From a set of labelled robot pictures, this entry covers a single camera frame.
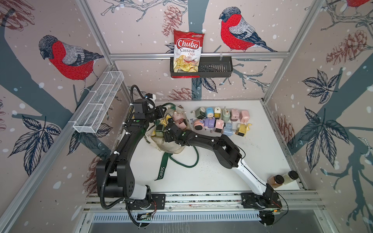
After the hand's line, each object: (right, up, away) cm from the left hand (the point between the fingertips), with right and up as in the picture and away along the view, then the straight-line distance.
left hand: (168, 105), depth 83 cm
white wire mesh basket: (-37, -8, -12) cm, 40 cm away
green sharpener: (-8, -16, +13) cm, 23 cm away
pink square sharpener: (+52, -7, +20) cm, 56 cm away
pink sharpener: (+45, -6, +21) cm, 50 cm away
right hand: (-3, -20, +16) cm, 25 cm away
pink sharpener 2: (+33, -14, +15) cm, 38 cm away
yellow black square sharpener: (+49, -16, +15) cm, 54 cm away
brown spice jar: (+56, -39, -11) cm, 69 cm away
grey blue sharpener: (+39, -16, +15) cm, 44 cm away
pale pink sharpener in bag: (+3, -7, +18) cm, 20 cm away
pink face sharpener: (+18, -13, +15) cm, 27 cm away
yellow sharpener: (+33, -4, +23) cm, 41 cm away
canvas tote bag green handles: (-11, -19, +14) cm, 27 cm away
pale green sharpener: (+39, -6, +21) cm, 44 cm away
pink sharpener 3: (+7, -14, +15) cm, 21 cm away
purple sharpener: (+27, -12, +18) cm, 34 cm away
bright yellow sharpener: (-1, -9, -5) cm, 10 cm away
